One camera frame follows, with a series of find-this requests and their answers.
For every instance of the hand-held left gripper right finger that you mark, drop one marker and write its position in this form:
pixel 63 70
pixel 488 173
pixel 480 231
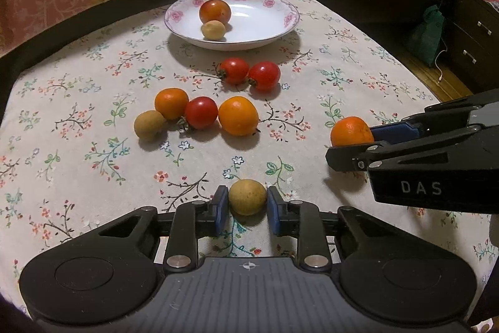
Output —
pixel 273 215

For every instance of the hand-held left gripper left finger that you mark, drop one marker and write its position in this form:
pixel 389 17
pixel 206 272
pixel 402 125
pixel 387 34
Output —
pixel 220 210

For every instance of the orange-red round fruit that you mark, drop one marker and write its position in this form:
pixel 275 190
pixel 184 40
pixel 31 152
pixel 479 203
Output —
pixel 215 10

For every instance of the small orange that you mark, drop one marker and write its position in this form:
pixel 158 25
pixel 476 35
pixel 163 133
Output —
pixel 171 103
pixel 351 132
pixel 238 116

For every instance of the red cherry tomato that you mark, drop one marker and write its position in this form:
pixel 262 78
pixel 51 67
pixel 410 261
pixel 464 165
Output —
pixel 201 112
pixel 234 70
pixel 265 75

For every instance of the dark drawer cabinet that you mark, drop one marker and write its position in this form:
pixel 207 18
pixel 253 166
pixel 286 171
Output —
pixel 473 36

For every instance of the tan longan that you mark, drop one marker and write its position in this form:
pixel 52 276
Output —
pixel 150 125
pixel 213 30
pixel 247 197

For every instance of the green bag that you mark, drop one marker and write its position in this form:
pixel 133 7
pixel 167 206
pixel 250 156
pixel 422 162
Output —
pixel 427 36

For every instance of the white floral rimmed plate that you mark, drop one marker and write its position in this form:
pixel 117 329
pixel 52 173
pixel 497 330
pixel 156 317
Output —
pixel 253 24

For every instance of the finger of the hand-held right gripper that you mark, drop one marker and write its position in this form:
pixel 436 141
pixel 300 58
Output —
pixel 395 132
pixel 351 159

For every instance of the floral white tablecloth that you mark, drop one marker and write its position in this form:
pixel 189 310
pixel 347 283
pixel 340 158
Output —
pixel 97 114

